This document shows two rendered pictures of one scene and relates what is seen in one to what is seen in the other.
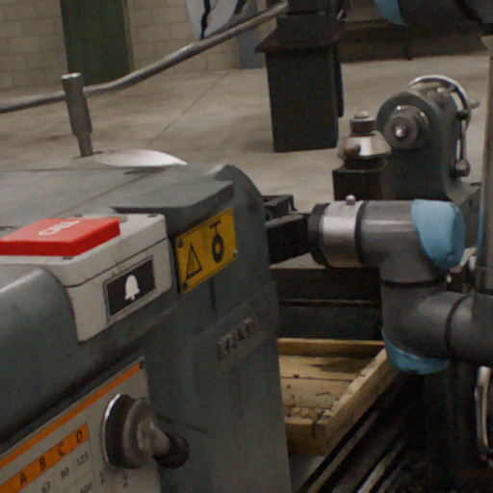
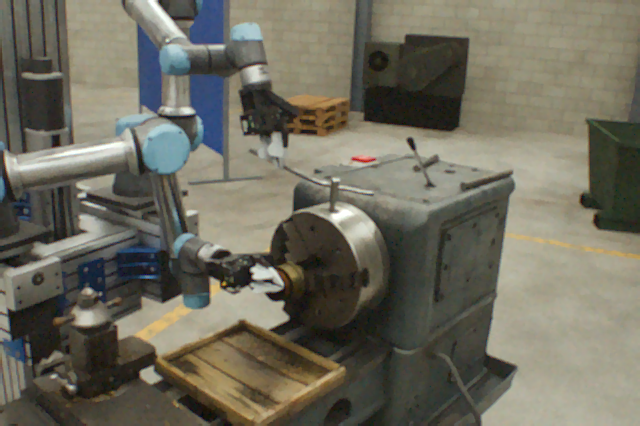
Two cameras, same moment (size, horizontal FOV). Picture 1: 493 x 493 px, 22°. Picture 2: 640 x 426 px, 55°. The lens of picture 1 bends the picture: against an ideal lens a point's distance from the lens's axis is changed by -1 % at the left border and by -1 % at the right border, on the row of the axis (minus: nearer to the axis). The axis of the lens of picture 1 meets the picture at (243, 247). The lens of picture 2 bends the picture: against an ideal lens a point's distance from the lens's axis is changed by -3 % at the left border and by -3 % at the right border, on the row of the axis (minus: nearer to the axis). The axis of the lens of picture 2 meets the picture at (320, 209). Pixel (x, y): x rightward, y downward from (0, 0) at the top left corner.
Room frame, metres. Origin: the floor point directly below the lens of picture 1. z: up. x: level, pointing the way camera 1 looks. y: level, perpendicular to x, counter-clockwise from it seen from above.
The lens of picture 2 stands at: (2.79, 0.53, 1.70)
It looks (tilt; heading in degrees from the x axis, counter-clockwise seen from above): 17 degrees down; 196
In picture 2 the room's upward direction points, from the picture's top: 3 degrees clockwise
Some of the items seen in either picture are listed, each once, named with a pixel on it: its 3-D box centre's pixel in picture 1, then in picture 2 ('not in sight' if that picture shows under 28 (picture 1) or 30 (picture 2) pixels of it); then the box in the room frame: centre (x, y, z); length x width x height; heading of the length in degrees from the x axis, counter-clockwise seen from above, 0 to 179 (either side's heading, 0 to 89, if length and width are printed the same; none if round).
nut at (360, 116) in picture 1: (361, 122); (88, 296); (1.87, -0.19, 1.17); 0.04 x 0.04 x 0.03
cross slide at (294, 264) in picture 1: (333, 268); (111, 407); (1.90, -0.13, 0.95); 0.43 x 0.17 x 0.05; 66
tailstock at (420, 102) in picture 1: (419, 159); not in sight; (2.43, -0.35, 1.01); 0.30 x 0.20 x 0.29; 156
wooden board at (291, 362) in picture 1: (233, 387); (248, 370); (1.58, 0.03, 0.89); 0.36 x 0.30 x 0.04; 66
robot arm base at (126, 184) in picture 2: not in sight; (136, 175); (1.17, -0.52, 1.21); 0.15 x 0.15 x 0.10
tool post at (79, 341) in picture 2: (362, 189); (95, 341); (1.87, -0.18, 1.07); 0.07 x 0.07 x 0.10; 66
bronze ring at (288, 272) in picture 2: not in sight; (285, 281); (1.46, 0.08, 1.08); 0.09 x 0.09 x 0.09; 66
